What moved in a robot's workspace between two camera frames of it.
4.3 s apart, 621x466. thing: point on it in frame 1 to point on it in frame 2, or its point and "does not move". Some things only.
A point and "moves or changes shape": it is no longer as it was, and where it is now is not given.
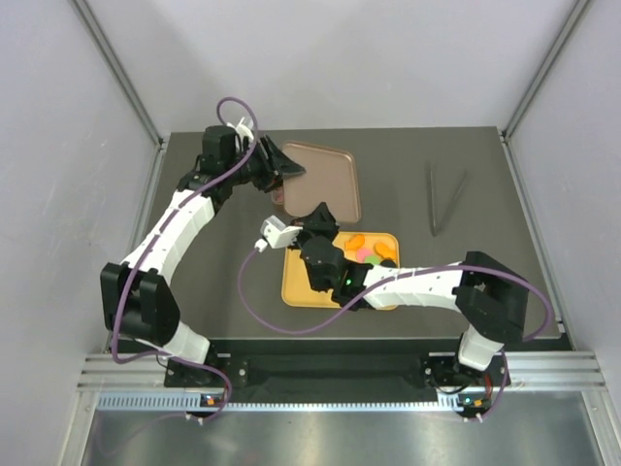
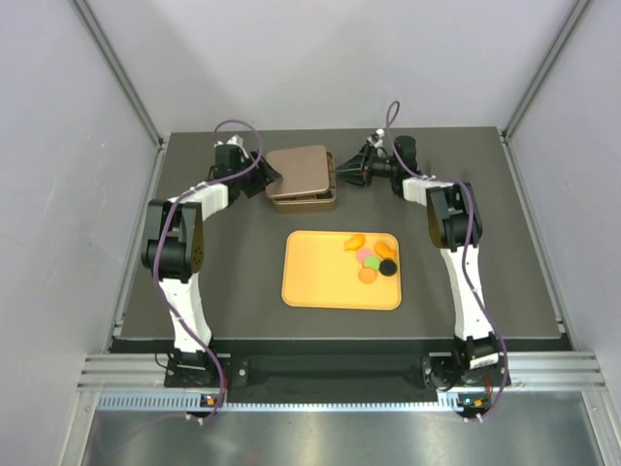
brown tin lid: x=330 y=178 moves or changes shape
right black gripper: x=321 y=220 to x=359 y=169
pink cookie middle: x=362 y=253 does not move
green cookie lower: x=374 y=259 does not move
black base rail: x=331 y=375 does not move
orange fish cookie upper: x=354 y=243 does not move
